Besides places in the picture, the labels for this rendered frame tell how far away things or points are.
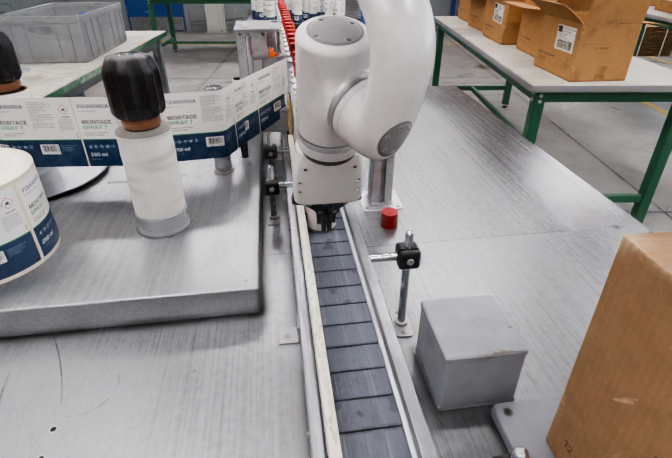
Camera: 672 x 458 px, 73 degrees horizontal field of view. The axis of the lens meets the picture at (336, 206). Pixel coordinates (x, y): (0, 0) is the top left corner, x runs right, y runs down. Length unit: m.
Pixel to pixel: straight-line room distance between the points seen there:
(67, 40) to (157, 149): 1.96
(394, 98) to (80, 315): 0.54
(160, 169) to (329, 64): 0.39
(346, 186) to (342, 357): 0.23
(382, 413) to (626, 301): 0.27
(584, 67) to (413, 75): 1.95
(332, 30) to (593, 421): 0.45
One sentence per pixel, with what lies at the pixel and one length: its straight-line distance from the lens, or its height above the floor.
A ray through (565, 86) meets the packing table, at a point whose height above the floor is 0.78.
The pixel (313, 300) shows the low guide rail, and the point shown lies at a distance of 0.61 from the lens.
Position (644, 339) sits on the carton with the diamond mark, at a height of 1.06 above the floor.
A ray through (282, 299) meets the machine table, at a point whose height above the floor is 0.83.
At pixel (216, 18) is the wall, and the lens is 8.56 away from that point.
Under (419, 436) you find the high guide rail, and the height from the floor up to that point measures 0.96.
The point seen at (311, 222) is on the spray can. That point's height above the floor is 0.90.
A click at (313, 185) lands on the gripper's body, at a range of 0.63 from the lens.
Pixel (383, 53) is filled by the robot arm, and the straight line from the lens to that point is 0.44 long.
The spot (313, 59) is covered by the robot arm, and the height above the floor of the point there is 1.22.
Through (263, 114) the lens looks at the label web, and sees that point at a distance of 1.14.
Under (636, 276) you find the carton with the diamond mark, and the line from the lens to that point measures 0.42.
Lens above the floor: 1.32
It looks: 30 degrees down
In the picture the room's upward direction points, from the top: straight up
